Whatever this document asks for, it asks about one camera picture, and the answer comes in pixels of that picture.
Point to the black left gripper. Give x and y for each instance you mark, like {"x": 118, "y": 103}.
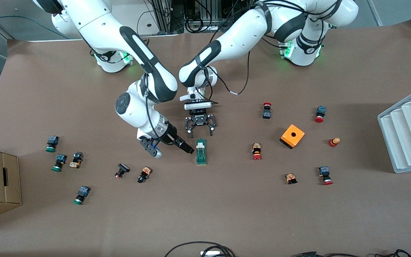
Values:
{"x": 199, "y": 119}

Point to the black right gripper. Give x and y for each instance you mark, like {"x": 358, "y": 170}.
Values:
{"x": 172, "y": 137}

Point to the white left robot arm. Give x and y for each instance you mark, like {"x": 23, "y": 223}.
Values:
{"x": 241, "y": 32}

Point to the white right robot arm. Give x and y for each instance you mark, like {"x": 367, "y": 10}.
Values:
{"x": 134, "y": 107}

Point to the red mushroom button orange contact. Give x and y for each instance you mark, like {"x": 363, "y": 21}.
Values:
{"x": 257, "y": 151}

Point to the black rectangular button red contact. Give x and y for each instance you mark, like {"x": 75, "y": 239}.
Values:
{"x": 121, "y": 170}

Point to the red button black contact block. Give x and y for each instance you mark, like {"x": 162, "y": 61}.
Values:
{"x": 267, "y": 111}

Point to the orange black contact block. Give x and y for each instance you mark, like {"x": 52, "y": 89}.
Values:
{"x": 290, "y": 178}

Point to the white power strip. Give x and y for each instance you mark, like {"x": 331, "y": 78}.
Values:
{"x": 211, "y": 253}

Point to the green mushroom push button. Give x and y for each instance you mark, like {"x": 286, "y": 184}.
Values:
{"x": 51, "y": 143}
{"x": 59, "y": 162}
{"x": 81, "y": 194}

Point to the red mushroom button blue contact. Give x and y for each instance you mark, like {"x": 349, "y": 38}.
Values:
{"x": 320, "y": 114}
{"x": 325, "y": 175}

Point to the red yellow button head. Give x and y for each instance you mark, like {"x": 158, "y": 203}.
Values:
{"x": 334, "y": 142}

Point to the white ribbed plastic tray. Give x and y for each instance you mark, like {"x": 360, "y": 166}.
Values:
{"x": 407, "y": 132}

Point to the orange button enclosure box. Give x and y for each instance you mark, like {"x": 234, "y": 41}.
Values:
{"x": 292, "y": 136}

